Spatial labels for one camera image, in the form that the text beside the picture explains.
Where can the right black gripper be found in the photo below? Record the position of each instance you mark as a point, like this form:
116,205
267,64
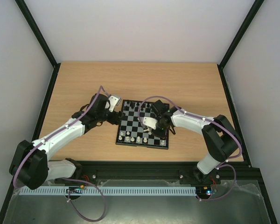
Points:
152,128

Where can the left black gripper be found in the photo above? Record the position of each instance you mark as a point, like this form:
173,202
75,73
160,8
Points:
117,117

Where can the black white chess board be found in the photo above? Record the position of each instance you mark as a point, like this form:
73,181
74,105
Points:
132,132

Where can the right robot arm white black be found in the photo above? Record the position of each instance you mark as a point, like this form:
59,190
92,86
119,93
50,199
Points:
220,137

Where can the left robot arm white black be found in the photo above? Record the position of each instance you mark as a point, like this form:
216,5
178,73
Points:
32,165

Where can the transparent plastic sheet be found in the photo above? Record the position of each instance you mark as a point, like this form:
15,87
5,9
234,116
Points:
236,204

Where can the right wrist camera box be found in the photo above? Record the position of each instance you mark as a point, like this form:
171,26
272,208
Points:
149,122

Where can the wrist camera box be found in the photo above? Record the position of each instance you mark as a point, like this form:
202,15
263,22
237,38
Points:
114,101
149,122

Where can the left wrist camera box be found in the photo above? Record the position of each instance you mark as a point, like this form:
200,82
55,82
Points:
114,101

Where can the grey slotted cable duct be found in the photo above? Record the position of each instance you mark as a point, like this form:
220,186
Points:
109,191

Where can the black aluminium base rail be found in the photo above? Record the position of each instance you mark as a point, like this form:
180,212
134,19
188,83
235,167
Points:
185,172

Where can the left black frame post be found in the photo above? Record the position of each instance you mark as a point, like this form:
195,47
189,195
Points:
36,31

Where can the black frame post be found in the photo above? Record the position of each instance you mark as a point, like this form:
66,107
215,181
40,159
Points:
36,31
241,31

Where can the right black frame post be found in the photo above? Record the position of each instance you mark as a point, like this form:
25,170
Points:
241,31

